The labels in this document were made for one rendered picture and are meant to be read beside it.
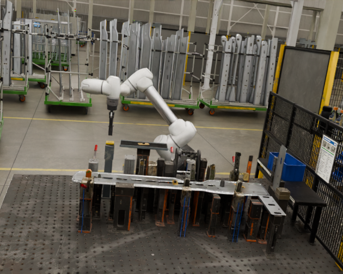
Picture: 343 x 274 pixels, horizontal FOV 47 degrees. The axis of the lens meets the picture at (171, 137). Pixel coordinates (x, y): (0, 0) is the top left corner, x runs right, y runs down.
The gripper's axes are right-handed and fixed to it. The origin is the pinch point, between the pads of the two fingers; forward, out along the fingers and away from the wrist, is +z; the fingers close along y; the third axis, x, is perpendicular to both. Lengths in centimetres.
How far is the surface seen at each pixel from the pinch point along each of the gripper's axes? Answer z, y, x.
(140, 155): 16.3, 3.8, 23.9
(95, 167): 22.6, 21.5, -8.1
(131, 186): 22, 52, 19
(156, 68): 17, -692, 63
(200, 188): 25, 41, 67
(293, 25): -117, -606, 356
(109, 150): 14.8, 3.7, 0.6
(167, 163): 17, 16, 45
